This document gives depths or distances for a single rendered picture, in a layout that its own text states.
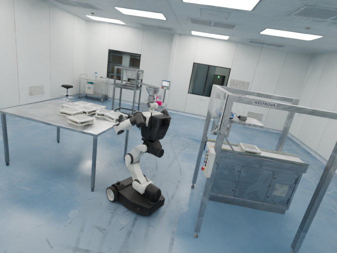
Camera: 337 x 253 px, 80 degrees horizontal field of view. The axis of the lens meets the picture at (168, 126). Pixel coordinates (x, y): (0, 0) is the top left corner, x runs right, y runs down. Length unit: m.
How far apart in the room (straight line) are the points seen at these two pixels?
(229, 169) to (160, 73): 5.71
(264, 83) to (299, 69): 1.17
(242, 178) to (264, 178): 0.29
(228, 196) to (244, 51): 5.80
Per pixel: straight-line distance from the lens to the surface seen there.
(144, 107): 5.31
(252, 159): 2.93
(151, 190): 2.57
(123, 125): 2.20
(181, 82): 7.89
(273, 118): 8.48
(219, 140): 1.99
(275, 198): 3.41
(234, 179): 3.08
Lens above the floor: 1.81
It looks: 17 degrees down
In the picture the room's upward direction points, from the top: 10 degrees clockwise
